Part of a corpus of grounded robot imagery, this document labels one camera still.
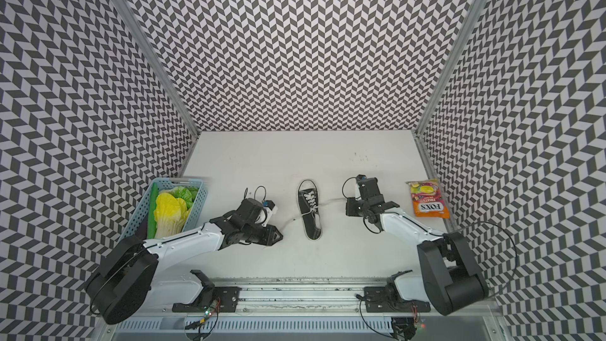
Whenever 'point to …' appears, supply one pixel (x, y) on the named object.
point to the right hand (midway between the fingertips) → (348, 209)
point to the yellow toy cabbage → (170, 214)
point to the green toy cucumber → (151, 222)
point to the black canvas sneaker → (312, 225)
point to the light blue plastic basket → (140, 211)
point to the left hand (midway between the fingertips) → (277, 240)
